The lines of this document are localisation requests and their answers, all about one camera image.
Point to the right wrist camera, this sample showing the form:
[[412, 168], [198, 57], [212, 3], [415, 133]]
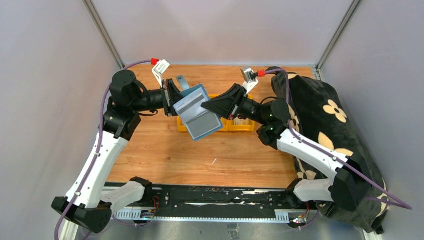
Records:
[[250, 78]]

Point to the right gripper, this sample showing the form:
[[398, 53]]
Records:
[[223, 105]]

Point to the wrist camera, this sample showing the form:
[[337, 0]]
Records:
[[250, 78], [159, 68]]

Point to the aluminium frame rail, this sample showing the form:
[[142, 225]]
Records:
[[317, 227]]

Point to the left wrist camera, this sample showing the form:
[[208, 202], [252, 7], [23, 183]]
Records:
[[159, 68]]

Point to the middle yellow bin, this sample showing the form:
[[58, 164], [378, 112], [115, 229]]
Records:
[[224, 121]]

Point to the black floral plush blanket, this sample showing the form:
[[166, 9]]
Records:
[[317, 113]]

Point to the gold cards stack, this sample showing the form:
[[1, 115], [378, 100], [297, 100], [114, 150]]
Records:
[[241, 122]]

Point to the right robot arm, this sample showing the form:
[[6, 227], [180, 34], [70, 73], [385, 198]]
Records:
[[347, 178]]

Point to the right yellow bin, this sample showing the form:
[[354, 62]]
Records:
[[249, 128]]

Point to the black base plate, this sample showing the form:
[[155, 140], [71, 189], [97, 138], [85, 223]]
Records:
[[190, 203]]

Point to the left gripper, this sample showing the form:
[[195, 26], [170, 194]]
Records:
[[170, 92]]

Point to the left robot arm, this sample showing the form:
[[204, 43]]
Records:
[[125, 102]]

